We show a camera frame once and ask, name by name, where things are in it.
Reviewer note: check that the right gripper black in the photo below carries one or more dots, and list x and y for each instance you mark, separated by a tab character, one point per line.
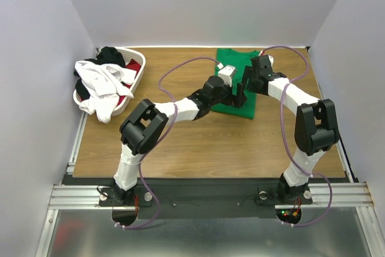
248	76

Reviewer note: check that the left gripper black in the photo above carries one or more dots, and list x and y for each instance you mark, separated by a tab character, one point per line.
235	100

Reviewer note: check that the green t shirt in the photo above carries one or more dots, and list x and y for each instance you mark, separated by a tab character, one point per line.
239	60

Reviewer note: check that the white t shirt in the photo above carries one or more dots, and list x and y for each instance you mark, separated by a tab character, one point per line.
105	83

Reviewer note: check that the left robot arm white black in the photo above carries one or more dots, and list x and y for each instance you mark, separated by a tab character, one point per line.
144	128

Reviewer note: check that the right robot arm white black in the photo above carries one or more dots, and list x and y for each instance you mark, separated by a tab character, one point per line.
316	128

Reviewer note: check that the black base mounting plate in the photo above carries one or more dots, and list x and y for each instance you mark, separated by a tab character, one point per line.
183	198

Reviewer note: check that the black t shirt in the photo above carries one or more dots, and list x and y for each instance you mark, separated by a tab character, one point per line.
107	55

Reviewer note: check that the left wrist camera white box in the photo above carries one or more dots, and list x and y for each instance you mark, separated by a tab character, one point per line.
226	73

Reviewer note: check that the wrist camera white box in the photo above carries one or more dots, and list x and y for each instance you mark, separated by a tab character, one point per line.
267	59
226	73

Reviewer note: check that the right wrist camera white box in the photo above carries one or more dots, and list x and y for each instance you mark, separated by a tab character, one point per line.
267	59

